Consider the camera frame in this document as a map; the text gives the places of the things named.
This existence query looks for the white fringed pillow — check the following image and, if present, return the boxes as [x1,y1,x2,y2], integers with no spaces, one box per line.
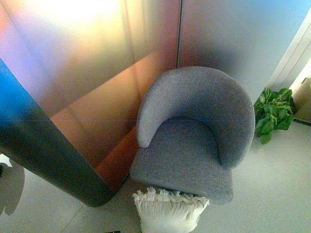
[132,186,211,233]

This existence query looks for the grey fabric tub armchair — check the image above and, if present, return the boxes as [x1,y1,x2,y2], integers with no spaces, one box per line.
[130,67,256,200]

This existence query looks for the dark glossy rounded desk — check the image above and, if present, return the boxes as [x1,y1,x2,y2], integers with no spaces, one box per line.
[0,58,120,208]

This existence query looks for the green leafy potted plant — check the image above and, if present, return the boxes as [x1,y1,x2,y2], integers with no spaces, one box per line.
[253,87,297,146]

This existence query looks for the white pleated curtain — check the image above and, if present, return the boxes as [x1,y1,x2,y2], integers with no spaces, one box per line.
[266,23,311,92]

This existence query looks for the light brown wooden nightstand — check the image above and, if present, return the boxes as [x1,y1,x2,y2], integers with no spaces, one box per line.
[293,77,311,122]

